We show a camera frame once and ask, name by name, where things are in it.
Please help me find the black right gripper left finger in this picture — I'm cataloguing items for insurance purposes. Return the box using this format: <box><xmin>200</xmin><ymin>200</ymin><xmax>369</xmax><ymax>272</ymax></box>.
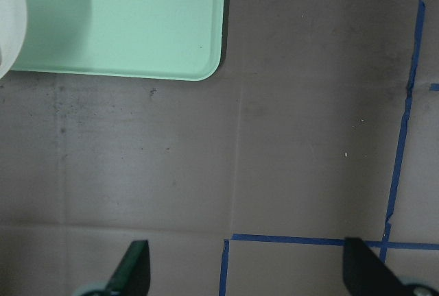
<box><xmin>104</xmin><ymin>240</ymin><xmax>151</xmax><ymax>296</ymax></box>

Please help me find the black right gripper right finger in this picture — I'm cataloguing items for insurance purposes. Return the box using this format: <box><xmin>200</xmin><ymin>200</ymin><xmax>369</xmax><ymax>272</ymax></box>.
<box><xmin>343</xmin><ymin>238</ymin><xmax>438</xmax><ymax>296</ymax></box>

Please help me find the white round plate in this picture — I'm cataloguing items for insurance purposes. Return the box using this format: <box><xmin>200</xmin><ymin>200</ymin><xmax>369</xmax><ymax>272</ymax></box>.
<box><xmin>1</xmin><ymin>0</ymin><xmax>27</xmax><ymax>77</ymax></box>

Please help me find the light green plastic tray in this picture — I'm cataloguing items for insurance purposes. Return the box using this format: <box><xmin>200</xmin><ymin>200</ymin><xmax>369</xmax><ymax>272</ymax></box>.
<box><xmin>13</xmin><ymin>0</ymin><xmax>224</xmax><ymax>82</ymax></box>

